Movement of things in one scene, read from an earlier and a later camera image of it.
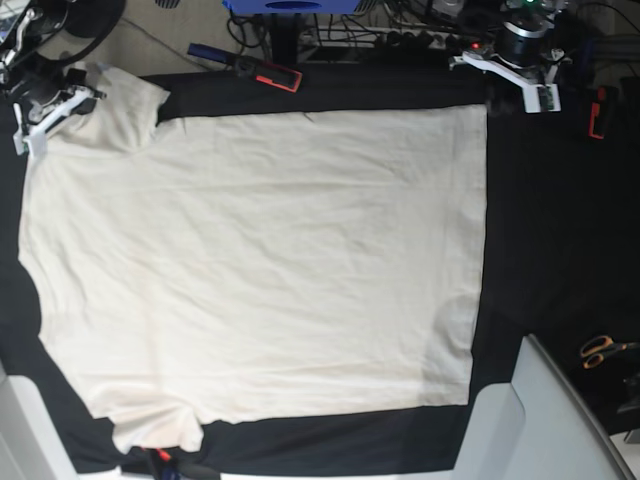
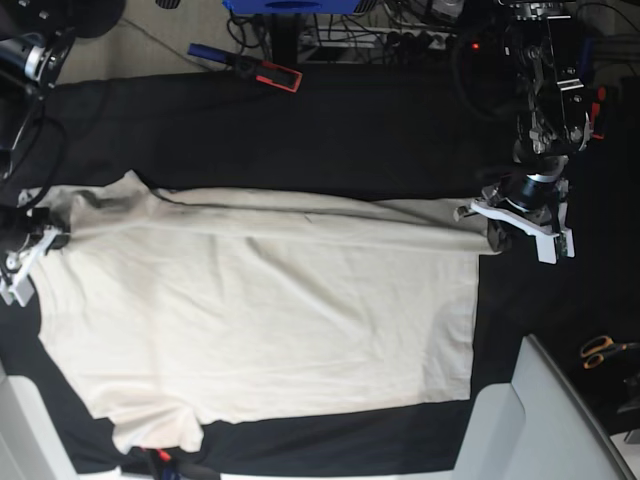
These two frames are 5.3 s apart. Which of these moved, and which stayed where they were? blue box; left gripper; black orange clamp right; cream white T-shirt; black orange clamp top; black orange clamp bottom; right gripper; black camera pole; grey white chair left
Moved: right gripper; left gripper; cream white T-shirt
Stayed: black camera pole; grey white chair left; black orange clamp right; black orange clamp top; blue box; black orange clamp bottom
